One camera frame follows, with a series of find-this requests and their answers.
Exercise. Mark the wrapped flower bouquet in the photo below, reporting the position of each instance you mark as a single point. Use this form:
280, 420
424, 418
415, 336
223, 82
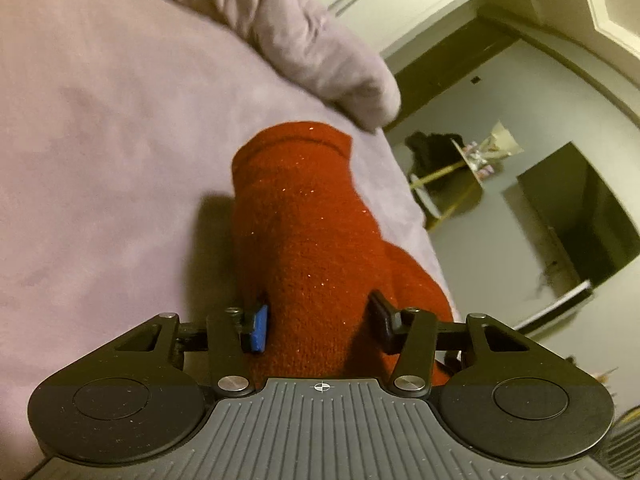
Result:
484, 157

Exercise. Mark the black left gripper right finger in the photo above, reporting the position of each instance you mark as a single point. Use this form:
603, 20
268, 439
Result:
409, 334

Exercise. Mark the purple crumpled duvet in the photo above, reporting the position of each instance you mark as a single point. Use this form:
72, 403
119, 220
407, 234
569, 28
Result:
306, 44

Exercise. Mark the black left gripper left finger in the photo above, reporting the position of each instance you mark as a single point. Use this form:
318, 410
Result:
233, 335

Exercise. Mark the black clothes pile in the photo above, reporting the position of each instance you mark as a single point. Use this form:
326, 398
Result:
432, 152

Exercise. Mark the black television screen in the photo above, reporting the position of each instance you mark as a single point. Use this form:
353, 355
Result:
582, 214

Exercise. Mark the red knit cardigan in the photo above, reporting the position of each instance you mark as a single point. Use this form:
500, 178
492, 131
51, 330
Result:
306, 244

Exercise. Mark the purple bed sheet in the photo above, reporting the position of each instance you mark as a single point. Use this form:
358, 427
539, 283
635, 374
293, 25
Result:
119, 121

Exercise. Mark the dark wooden door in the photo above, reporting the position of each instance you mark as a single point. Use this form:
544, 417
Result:
449, 61

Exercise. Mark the white tv shelf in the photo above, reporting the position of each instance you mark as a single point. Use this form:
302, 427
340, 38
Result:
565, 307

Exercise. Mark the yellow-legged side table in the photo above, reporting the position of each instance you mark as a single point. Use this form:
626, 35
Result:
446, 192

